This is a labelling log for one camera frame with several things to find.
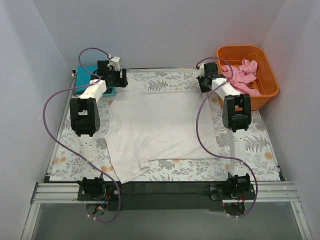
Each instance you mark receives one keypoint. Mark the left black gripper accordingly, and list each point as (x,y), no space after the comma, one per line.
(123,78)

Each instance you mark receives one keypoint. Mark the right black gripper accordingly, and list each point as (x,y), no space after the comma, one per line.
(200,84)

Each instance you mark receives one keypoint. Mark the white t shirt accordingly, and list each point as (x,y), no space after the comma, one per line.
(146,125)

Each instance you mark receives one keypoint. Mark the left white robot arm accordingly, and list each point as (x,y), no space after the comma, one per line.
(85,120)

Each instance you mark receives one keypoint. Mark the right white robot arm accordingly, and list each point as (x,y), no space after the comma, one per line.
(236,118)

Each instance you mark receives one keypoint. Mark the pink t shirt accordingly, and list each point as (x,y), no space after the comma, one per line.
(241,76)

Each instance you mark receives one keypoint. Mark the orange plastic basket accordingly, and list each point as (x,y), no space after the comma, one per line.
(266,82)

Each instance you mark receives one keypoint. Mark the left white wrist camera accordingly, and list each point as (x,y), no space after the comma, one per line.
(114,62)

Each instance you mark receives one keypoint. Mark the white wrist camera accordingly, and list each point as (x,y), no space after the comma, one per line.
(201,69)
(114,62)

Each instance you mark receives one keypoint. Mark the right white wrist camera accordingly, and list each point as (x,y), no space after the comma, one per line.
(201,69)

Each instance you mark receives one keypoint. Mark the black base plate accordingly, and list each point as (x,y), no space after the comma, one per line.
(162,195)

